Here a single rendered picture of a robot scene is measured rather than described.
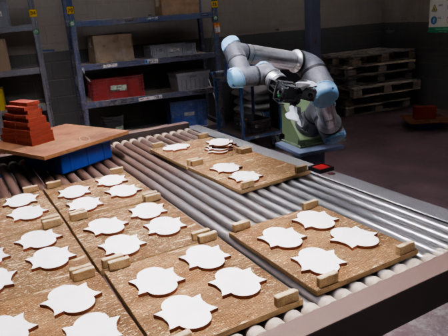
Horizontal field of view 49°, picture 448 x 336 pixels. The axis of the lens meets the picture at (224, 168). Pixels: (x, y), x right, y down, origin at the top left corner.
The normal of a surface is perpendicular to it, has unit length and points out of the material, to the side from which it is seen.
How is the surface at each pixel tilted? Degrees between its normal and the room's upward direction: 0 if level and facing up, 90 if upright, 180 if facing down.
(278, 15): 90
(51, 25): 90
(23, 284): 0
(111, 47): 91
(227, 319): 0
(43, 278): 0
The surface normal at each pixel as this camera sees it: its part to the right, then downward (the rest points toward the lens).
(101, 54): 0.59, 0.10
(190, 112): 0.31, 0.27
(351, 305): -0.07, -0.95
